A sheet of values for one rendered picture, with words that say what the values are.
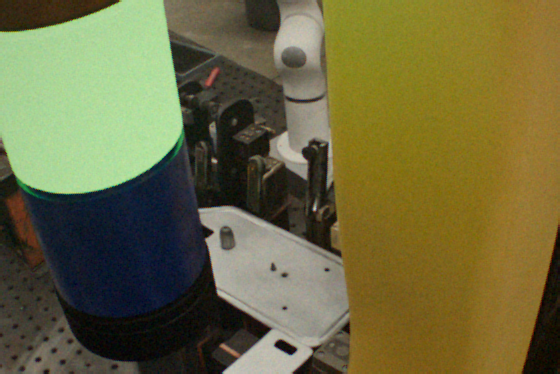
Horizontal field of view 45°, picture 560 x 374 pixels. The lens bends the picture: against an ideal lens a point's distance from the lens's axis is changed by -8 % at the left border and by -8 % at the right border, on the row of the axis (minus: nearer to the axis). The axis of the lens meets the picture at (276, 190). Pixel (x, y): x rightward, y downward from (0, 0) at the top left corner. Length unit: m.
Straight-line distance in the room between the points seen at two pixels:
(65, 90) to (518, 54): 0.16
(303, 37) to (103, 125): 1.65
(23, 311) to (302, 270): 0.84
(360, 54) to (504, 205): 0.09
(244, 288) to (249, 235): 0.16
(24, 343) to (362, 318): 1.54
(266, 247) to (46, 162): 1.30
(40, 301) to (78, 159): 1.76
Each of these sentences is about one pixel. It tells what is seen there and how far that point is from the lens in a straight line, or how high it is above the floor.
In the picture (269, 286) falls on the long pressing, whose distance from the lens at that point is 1.44.
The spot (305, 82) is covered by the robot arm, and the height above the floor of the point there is 1.05.
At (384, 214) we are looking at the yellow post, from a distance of 0.35.
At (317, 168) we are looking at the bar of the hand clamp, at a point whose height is 1.16.
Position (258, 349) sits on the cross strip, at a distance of 1.33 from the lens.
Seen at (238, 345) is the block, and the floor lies 0.98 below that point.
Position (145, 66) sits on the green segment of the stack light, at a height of 1.91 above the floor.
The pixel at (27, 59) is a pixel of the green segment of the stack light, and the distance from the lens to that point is 0.22.
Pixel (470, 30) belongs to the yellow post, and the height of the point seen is 1.90.
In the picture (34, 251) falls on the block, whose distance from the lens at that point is 2.05.
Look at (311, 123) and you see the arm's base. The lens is 2.05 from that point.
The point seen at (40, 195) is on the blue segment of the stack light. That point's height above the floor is 1.87.
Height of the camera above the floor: 2.01
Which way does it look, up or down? 37 degrees down
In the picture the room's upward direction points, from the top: 6 degrees counter-clockwise
